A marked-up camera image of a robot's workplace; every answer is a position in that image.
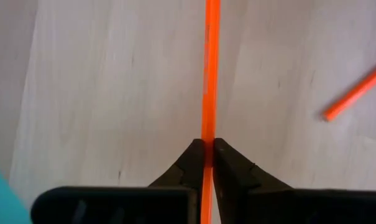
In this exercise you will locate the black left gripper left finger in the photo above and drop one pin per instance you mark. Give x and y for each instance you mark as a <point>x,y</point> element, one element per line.
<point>113,205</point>

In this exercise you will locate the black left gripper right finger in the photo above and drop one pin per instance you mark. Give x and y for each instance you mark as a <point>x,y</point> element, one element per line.
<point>284,207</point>

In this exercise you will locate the teal translucent plastic bin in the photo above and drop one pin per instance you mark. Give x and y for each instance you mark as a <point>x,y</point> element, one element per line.
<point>1,202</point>

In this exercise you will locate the orange pencil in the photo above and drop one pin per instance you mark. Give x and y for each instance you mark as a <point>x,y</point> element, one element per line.
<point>211,77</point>
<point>352,95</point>

